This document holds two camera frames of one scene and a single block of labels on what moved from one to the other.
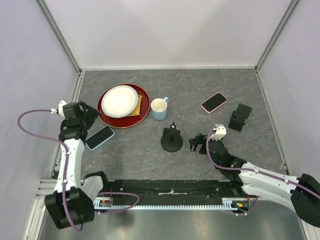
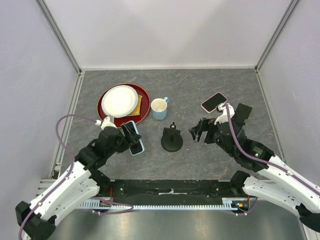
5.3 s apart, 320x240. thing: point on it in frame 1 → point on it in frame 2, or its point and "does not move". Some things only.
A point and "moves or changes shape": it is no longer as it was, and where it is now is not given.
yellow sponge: x=136 y=111 does not move
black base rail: x=170 y=195 does not move
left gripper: x=91 y=114 → x=133 y=137
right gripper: x=200 y=139 → x=204 y=124
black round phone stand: x=171 y=140 does not move
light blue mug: x=159 y=108 does not move
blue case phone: x=99 y=137 moves or changes shape
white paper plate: x=119 y=101 does not move
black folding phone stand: x=241 y=114 does not move
